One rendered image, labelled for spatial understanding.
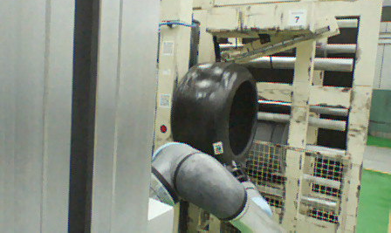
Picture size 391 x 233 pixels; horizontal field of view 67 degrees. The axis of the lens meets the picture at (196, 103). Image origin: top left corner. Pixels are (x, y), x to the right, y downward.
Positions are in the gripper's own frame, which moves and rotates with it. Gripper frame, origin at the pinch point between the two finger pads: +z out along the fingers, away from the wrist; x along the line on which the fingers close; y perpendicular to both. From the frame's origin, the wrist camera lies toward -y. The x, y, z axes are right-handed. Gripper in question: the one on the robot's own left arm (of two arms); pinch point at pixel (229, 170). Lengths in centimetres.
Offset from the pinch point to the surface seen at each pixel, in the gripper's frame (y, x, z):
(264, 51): 34, -48, 60
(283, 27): 46, -53, 43
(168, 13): 68, 2, 60
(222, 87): 30.0, -8.8, 17.9
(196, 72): 37.2, -1.3, 31.5
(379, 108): -318, -581, 628
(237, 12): 59, -37, 61
